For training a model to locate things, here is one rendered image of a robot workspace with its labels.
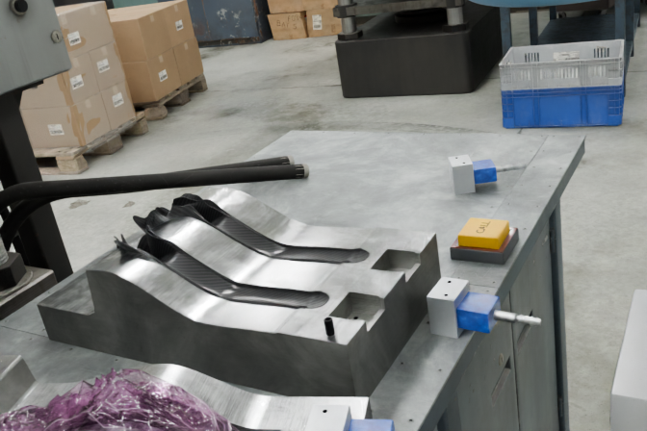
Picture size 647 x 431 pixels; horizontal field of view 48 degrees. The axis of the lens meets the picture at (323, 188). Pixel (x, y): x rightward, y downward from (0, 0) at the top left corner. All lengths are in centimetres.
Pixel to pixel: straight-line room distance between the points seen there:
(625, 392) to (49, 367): 76
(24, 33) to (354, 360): 100
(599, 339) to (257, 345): 159
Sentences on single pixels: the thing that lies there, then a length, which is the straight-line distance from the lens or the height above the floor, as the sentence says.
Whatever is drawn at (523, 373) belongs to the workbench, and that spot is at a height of 44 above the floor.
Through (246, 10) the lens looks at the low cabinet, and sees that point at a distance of 776.
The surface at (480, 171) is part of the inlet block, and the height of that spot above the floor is 84.
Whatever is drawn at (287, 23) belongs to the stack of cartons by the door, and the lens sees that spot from 770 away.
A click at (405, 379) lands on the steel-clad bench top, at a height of 80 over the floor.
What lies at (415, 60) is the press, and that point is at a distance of 482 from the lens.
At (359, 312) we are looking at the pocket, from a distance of 86.
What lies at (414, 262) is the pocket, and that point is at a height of 87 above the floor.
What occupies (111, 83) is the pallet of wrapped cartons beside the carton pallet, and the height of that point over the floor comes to 43.
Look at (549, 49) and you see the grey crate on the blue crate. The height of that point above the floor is 33.
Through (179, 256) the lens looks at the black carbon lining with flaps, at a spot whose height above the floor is 92.
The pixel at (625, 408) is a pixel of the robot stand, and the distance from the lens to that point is 53.
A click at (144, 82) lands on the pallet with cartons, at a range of 543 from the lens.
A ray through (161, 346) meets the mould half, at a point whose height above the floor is 83.
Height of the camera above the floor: 132
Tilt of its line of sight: 22 degrees down
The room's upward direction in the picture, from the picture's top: 10 degrees counter-clockwise
